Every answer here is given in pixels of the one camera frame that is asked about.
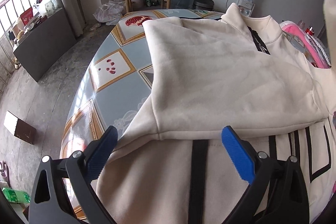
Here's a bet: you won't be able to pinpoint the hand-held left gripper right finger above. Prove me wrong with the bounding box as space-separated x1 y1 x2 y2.
221 126 310 224

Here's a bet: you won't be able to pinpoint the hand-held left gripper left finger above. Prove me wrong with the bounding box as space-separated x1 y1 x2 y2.
28 126 118 224

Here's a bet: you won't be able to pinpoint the cream jacket with black stripes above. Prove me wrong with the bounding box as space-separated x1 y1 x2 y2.
96 0 336 224

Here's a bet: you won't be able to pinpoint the brown cardboard box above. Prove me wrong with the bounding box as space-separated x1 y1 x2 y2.
4 111 37 145

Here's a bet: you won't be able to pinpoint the green plastic bag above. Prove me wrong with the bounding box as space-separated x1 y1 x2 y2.
2 187 30 205

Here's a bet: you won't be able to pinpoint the pink slippers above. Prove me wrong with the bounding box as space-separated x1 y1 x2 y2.
0 161 9 178

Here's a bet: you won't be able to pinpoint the grey cabinet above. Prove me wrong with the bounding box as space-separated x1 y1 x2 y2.
13 7 78 83

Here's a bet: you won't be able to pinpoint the pink floral blanket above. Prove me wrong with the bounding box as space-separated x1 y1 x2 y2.
280 21 332 69

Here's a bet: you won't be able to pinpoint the grey lace cloth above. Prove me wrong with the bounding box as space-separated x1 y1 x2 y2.
310 35 332 68

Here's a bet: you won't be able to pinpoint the white water dispenser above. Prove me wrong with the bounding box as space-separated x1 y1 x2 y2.
238 0 256 17

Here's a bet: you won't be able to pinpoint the red box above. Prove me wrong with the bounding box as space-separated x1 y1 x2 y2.
20 7 34 26

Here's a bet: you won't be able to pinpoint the metal trash bin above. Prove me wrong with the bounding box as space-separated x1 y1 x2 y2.
193 0 214 11

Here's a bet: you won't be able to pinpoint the white printed plastic bag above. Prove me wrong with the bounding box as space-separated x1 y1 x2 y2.
33 0 57 16

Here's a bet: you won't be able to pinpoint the metal window railing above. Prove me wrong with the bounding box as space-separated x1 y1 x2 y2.
0 0 48 93

